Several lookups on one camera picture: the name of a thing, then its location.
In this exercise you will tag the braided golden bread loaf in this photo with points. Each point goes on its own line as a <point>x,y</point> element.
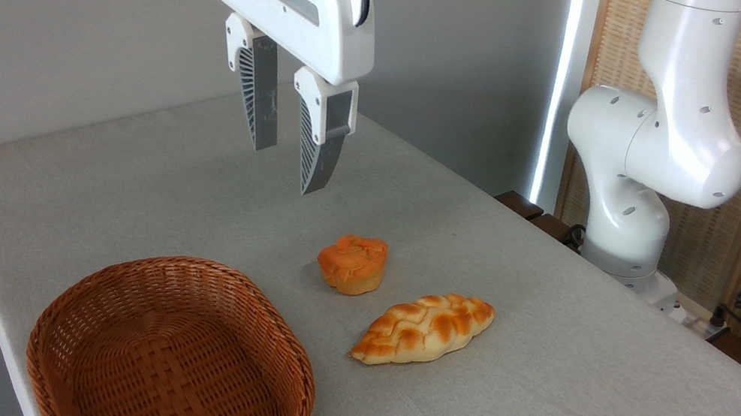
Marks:
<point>421,331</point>

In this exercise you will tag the white power strip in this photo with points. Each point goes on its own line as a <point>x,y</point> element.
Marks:
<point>697,321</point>

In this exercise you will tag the orange muffin bread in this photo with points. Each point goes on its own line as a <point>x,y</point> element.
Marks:
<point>352,266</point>

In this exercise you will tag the dark brown wooden block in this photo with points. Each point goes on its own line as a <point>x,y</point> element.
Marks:
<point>551,228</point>
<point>519,204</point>

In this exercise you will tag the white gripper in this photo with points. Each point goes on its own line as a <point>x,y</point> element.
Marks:
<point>291,11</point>

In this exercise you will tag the brown wicker basket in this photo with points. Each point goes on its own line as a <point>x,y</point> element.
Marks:
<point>159,369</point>

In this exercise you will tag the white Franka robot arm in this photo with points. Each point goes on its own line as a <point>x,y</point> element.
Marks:
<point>672,139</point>

